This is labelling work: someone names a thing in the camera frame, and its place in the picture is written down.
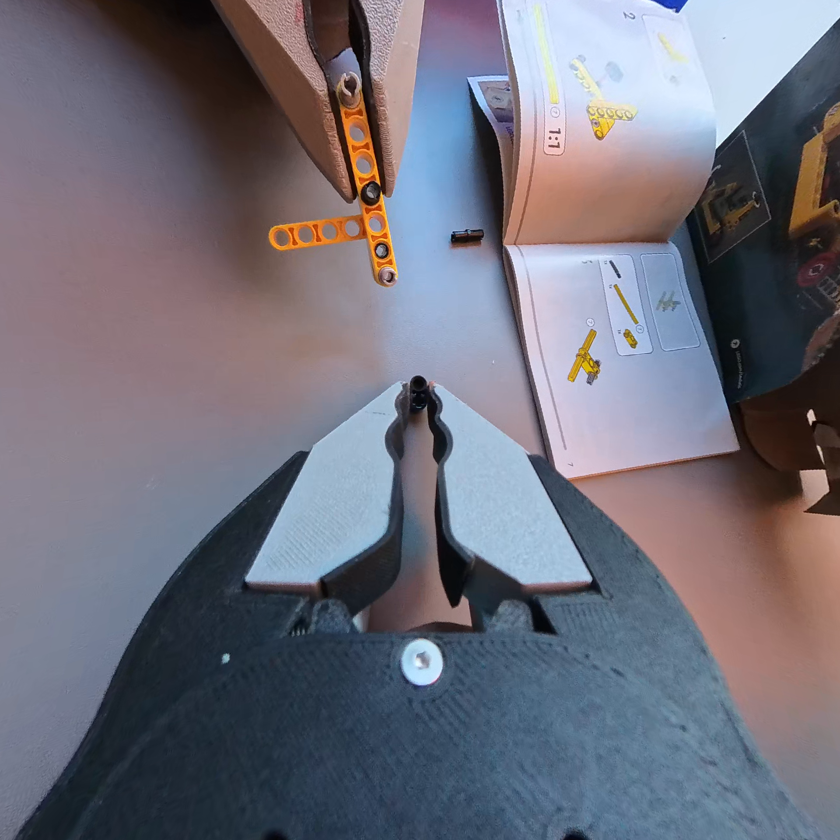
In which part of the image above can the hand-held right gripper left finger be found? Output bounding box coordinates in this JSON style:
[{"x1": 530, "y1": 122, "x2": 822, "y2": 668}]
[{"x1": 244, "y1": 381, "x2": 408, "y2": 618}]

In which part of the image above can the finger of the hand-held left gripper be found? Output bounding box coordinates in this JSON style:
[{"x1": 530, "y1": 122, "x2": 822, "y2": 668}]
[
  {"x1": 351, "y1": 0, "x2": 426, "y2": 199},
  {"x1": 210, "y1": 0, "x2": 361, "y2": 206}
]

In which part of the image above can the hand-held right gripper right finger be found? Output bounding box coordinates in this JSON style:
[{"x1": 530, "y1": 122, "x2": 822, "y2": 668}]
[{"x1": 427, "y1": 382, "x2": 595, "y2": 631}]

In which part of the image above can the yellow lego beam assembly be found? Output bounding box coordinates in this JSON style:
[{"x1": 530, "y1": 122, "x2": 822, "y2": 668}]
[{"x1": 268, "y1": 71, "x2": 400, "y2": 288}]

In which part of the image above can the lego instruction booklet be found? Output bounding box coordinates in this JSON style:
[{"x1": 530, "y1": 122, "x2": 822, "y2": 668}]
[{"x1": 495, "y1": 0, "x2": 741, "y2": 480}]

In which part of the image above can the black lego set box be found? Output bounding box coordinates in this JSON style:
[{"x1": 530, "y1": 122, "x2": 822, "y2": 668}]
[{"x1": 686, "y1": 20, "x2": 840, "y2": 516}]

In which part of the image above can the small printed leaflet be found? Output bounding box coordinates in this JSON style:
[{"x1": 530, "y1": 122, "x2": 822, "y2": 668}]
[{"x1": 467, "y1": 75, "x2": 519, "y2": 142}]

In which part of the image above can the printed instruction sheet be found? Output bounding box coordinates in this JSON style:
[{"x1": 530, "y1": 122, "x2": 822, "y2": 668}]
[{"x1": 646, "y1": 0, "x2": 840, "y2": 148}]

